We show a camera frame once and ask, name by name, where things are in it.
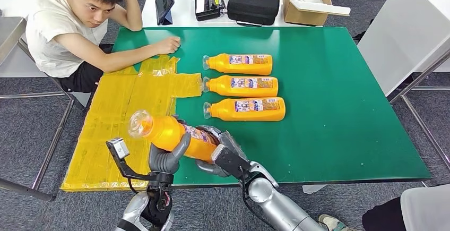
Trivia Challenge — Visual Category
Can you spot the steel frame bench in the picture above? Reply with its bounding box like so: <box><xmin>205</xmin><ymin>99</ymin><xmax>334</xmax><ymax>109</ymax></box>
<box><xmin>0</xmin><ymin>15</ymin><xmax>93</xmax><ymax>202</ymax></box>

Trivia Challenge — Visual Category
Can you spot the person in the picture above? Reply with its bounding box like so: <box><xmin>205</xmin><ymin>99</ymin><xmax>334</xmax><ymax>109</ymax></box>
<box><xmin>318</xmin><ymin>183</ymin><xmax>450</xmax><ymax>231</ymax></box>
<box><xmin>25</xmin><ymin>0</ymin><xmax>181</xmax><ymax>93</ymax></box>

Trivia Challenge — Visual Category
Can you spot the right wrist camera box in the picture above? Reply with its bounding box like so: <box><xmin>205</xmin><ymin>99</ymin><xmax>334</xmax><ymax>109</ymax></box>
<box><xmin>211</xmin><ymin>144</ymin><xmax>253</xmax><ymax>182</ymax></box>

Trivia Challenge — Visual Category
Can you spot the cardboard box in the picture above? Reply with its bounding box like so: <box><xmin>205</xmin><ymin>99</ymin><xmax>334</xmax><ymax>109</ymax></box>
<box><xmin>282</xmin><ymin>0</ymin><xmax>333</xmax><ymax>27</ymax></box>

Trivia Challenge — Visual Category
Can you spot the white table bracket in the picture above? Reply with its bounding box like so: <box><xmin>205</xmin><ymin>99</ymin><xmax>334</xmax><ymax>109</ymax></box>
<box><xmin>302</xmin><ymin>184</ymin><xmax>327</xmax><ymax>195</ymax></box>

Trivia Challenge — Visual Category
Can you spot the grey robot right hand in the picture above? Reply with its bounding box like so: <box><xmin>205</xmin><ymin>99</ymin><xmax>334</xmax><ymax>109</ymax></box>
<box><xmin>195</xmin><ymin>125</ymin><xmax>249</xmax><ymax>178</ymax></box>

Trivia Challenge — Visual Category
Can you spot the grey stool seat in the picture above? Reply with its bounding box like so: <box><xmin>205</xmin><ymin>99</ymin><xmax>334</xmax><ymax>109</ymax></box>
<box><xmin>68</xmin><ymin>90</ymin><xmax>93</xmax><ymax>109</ymax></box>

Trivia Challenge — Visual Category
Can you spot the black carrying case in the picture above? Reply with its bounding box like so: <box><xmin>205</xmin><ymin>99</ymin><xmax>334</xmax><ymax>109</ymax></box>
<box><xmin>227</xmin><ymin>0</ymin><xmax>281</xmax><ymax>27</ymax></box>

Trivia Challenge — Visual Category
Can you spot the yellow taped mat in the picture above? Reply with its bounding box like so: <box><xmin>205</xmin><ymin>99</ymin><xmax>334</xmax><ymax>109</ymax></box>
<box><xmin>60</xmin><ymin>54</ymin><xmax>203</xmax><ymax>192</ymax></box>

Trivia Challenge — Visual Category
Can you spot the black tablet on stand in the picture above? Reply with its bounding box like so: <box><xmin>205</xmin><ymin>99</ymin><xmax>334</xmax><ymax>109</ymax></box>
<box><xmin>155</xmin><ymin>0</ymin><xmax>175</xmax><ymax>26</ymax></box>

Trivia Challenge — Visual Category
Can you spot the white foam sheet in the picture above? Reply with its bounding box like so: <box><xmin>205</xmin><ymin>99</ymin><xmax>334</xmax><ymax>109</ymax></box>
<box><xmin>289</xmin><ymin>0</ymin><xmax>351</xmax><ymax>16</ymax></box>

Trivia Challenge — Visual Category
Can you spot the person's right hand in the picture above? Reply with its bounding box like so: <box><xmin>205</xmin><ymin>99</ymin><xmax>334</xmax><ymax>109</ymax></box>
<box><xmin>154</xmin><ymin>36</ymin><xmax>181</xmax><ymax>55</ymax></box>

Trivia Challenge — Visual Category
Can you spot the orange detergent bottle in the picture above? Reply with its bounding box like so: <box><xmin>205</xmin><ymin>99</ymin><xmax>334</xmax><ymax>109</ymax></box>
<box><xmin>203</xmin><ymin>97</ymin><xmax>286</xmax><ymax>122</ymax></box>
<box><xmin>127</xmin><ymin>109</ymin><xmax>220</xmax><ymax>163</ymax></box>
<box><xmin>202</xmin><ymin>53</ymin><xmax>273</xmax><ymax>76</ymax></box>
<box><xmin>201</xmin><ymin>75</ymin><xmax>279</xmax><ymax>99</ymax></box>

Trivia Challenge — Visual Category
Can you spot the black label printer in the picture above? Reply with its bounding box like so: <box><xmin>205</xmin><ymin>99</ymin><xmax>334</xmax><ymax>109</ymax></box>
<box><xmin>194</xmin><ymin>0</ymin><xmax>227</xmax><ymax>22</ymax></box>

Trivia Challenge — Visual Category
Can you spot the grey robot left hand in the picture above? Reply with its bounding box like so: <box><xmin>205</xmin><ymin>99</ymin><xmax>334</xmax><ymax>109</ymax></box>
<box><xmin>148</xmin><ymin>132</ymin><xmax>193</xmax><ymax>176</ymax></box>

